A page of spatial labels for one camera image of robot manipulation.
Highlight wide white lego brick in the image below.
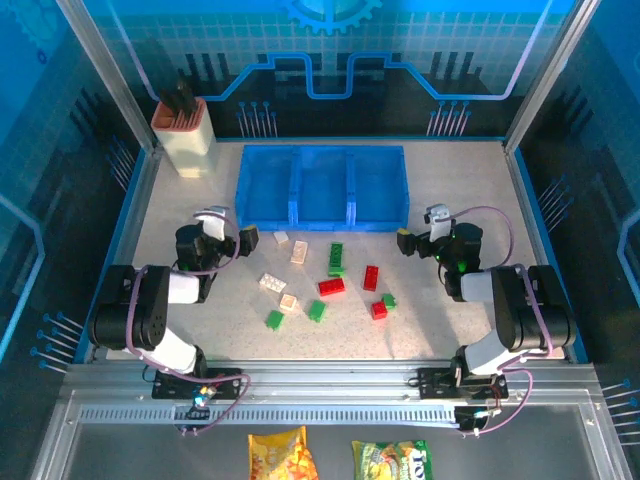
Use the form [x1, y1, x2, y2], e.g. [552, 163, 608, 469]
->
[258, 272, 288, 295]

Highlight long green lego brick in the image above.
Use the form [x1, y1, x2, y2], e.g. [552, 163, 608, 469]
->
[327, 241, 347, 279]

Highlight blue three-compartment bin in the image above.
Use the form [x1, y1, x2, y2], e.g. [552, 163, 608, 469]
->
[234, 144, 411, 234]

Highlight beige utensil holder terracotta rim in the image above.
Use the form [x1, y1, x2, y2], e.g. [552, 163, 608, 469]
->
[151, 97, 217, 180]

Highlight yellow snack bag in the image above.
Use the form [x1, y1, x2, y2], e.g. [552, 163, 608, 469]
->
[247, 425, 320, 480]

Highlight green snack bag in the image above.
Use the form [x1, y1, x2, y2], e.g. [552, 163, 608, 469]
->
[351, 439, 433, 480]

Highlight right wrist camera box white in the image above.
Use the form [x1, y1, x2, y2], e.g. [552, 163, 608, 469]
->
[423, 203, 457, 242]

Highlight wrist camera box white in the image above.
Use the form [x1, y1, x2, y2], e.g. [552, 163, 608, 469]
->
[423, 203, 457, 242]
[193, 205, 229, 242]

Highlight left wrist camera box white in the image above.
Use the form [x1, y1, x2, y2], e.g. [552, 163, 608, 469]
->
[193, 205, 229, 242]

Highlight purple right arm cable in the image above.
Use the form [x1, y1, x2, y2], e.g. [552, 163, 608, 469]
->
[449, 205, 554, 439]

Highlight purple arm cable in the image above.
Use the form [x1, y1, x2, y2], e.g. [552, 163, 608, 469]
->
[124, 214, 251, 437]
[449, 205, 554, 439]

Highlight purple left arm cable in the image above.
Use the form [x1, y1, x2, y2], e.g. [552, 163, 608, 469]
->
[124, 214, 251, 437]

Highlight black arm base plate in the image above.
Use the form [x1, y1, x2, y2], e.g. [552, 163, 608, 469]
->
[417, 367, 510, 401]
[151, 367, 244, 401]

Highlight black utensil handles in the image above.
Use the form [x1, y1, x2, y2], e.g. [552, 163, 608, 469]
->
[159, 79, 199, 119]

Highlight aluminium frame rail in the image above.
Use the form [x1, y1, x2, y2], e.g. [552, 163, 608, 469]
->
[62, 360, 604, 397]

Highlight slotted grey cable duct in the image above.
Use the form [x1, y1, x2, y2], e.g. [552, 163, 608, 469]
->
[78, 405, 460, 426]

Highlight aluminium frame post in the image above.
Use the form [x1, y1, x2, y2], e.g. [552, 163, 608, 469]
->
[54, 0, 164, 156]
[502, 0, 604, 155]

